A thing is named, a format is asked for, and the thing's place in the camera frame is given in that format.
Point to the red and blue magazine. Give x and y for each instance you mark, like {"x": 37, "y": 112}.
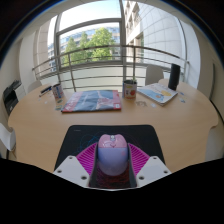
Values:
{"x": 91, "y": 101}

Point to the black cylinder speaker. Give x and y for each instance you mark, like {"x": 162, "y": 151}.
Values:
{"x": 174, "y": 76}

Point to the dark blue pen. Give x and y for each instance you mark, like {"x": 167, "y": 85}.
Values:
{"x": 46, "y": 90}

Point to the black and white printer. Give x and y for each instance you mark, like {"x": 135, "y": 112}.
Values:
{"x": 11, "y": 96}

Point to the pink and lilac computer mouse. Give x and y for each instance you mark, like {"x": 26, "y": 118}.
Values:
{"x": 112, "y": 155}

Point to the black patterned mouse pad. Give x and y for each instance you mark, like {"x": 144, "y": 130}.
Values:
{"x": 76, "y": 140}

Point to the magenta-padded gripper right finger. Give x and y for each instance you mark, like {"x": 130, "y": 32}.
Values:
{"x": 153, "y": 170}

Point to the light blue picture book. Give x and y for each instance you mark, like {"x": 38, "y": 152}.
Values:
{"x": 158, "y": 93}

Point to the printed drink can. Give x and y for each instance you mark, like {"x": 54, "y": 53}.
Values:
{"x": 58, "y": 91}

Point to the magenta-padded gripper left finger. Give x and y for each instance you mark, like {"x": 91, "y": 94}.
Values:
{"x": 71, "y": 170}

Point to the white chair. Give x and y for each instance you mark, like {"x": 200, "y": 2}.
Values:
{"x": 34, "y": 86}
{"x": 7, "y": 136}
{"x": 154, "y": 74}

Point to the white printed cup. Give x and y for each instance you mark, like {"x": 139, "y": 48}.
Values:
{"x": 129, "y": 90}

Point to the blue round sticker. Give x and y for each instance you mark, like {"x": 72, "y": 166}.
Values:
{"x": 181, "y": 93}
{"x": 182, "y": 100}

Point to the metal balcony railing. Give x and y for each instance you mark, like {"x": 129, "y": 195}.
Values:
{"x": 100, "y": 48}

